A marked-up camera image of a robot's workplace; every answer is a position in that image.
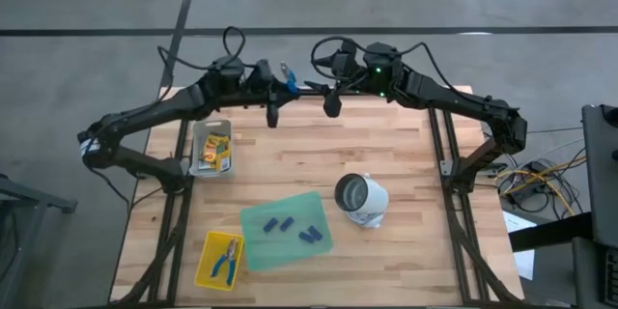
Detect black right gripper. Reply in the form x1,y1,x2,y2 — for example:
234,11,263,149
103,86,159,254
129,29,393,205
302,41,406,120

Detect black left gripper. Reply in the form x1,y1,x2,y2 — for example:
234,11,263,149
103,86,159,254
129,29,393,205
240,78,303,129

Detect blue-handled pliers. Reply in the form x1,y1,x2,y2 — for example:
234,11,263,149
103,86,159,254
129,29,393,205
209,237,241,288
279,60,300,96

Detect yellow perforated plastic basket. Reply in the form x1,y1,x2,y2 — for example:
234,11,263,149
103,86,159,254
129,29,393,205
193,229,246,294

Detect white plastic bin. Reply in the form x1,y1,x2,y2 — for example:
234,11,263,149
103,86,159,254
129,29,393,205
187,119,236,179

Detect white metal mug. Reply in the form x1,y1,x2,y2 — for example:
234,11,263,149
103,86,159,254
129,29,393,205
333,172,390,229

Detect green translucent plastic tray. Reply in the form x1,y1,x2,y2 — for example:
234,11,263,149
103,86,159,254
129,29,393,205
239,190,335,272

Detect black table clamp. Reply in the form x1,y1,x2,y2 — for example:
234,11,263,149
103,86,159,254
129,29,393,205
437,158,509,179

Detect white paper sheet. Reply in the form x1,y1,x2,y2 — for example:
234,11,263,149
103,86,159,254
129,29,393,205
501,210,538,282

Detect black desk beam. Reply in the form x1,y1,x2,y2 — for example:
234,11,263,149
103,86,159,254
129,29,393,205
508,211,596,253

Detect grey metal cart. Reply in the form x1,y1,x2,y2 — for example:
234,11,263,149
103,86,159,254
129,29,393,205
0,172,79,309

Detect black side desk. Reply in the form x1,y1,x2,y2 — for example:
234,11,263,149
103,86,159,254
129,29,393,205
580,102,618,309

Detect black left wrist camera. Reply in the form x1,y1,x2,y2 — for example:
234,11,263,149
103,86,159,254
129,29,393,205
249,58,275,91

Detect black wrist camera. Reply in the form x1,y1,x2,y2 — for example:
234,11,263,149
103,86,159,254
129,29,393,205
326,40,362,82
249,58,275,91

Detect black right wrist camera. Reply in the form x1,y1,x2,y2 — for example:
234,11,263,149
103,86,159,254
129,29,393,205
326,40,362,82

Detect black camera cable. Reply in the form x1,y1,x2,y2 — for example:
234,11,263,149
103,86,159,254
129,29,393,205
156,25,257,74
309,35,484,100

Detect black aluminium rig frame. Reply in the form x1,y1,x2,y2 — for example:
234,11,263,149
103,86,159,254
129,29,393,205
109,86,526,308

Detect tangled floor cables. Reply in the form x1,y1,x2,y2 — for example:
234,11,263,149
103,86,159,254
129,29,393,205
482,127,589,217

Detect yellow floor cable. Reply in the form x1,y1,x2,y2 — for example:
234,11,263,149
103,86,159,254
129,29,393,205
494,156,588,217

